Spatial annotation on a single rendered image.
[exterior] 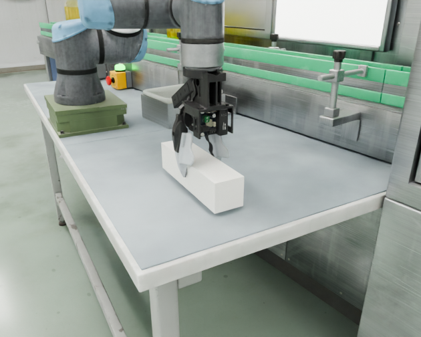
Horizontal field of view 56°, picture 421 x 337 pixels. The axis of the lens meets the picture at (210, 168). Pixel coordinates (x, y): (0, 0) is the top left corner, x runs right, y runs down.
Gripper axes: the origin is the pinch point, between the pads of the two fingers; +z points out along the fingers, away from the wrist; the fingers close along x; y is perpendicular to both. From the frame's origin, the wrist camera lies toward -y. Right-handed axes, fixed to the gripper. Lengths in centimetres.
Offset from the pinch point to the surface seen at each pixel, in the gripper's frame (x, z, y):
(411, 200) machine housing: 31.7, 3.8, 26.3
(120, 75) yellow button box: 16, -1, -102
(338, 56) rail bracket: 34.5, -19.6, 1.0
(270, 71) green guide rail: 42, -11, -33
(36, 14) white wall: 53, -6, -671
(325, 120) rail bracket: 33.6, -5.1, 0.4
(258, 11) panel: 55, -27, -59
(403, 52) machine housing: 65, -18, -5
